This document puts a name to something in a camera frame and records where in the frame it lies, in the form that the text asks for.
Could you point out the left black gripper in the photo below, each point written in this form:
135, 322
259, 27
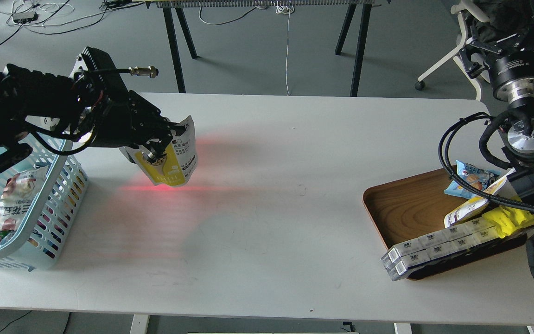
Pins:
135, 123

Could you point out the yellow white snack pouch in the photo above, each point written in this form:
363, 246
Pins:
178, 163

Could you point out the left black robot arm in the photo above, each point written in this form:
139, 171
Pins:
92, 108

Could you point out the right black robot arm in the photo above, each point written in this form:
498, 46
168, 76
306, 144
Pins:
498, 39

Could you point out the red white snack bag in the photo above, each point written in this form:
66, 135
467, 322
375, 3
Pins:
17, 197

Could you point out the light blue plastic basket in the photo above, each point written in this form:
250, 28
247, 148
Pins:
43, 222

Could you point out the blue snack bag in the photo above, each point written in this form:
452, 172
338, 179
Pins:
476, 177

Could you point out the white yellow snack bag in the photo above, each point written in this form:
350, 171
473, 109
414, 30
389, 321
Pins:
475, 206

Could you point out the yellow cartoon snack pack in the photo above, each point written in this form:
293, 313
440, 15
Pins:
509, 221

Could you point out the black barcode scanner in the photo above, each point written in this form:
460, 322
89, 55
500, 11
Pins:
131, 154

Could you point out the power strip on floor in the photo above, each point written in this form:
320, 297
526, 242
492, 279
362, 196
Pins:
24, 17

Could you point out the brown wooden tray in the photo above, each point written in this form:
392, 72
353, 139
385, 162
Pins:
411, 207

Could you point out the upper clear white box strip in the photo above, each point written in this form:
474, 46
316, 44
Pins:
440, 244

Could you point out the clear white box strip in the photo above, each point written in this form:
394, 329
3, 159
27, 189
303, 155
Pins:
440, 244
399, 271

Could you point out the lower clear white box strip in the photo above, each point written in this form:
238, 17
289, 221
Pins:
399, 271

